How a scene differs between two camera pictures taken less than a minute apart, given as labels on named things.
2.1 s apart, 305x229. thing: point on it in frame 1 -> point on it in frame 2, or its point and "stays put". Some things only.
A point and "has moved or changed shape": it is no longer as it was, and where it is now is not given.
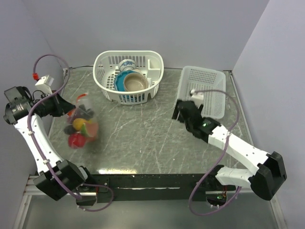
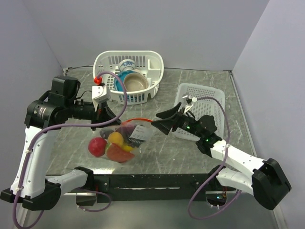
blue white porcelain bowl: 126,65 stays put
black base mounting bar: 158,187 stays put
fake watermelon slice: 90,129 -> 116,152
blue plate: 119,80 stays put
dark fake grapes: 82,112 has moved or changed shape
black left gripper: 62,106 -> 105,114
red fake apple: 76,140 -> 97,146
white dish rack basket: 106,67 stays put
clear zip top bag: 82,128 -> 122,142
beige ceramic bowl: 134,81 stays put
